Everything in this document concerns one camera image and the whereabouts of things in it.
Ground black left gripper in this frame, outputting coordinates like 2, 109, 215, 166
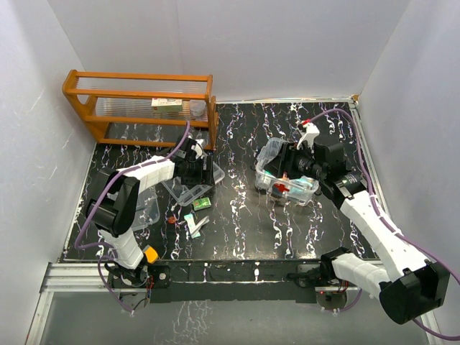
183, 156, 214, 187

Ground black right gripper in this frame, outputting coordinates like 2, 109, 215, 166
264, 142, 326, 181

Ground small green box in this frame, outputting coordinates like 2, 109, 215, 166
192, 197, 212, 211

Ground clear divider tray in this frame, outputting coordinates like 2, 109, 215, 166
162, 162, 225, 206

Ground clear first aid box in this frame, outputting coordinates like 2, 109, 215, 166
254, 137, 319, 206

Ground teal white sachet strips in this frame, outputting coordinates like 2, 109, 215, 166
184, 213, 209, 239

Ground teal bandage packet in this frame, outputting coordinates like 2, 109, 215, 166
288, 176, 318, 199

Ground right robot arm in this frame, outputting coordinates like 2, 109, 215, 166
258, 137, 450, 324

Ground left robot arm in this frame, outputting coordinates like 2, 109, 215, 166
86, 137, 215, 287

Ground green white medicine box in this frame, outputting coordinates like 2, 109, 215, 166
151, 98, 183, 113

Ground small clear round jar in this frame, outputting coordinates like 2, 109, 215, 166
189, 100, 207, 119

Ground clear box lid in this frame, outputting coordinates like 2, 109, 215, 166
132, 187, 160, 231

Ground orange wooden shelf rack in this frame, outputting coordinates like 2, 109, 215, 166
62, 70, 219, 150

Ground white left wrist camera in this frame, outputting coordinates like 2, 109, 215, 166
191, 139, 204, 159

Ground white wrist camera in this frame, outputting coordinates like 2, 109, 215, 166
296, 120, 320, 150
191, 139, 204, 159

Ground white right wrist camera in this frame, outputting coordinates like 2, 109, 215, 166
296, 120, 320, 150

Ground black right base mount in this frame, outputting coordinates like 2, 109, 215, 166
287, 264, 344, 290

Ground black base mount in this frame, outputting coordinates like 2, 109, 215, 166
287, 264, 344, 290
104, 262, 171, 290

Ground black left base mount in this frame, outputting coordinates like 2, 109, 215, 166
104, 262, 171, 290

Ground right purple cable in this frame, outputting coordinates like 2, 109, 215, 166
305, 109, 460, 341

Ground aluminium frame rail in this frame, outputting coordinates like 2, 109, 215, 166
27, 260, 436, 344

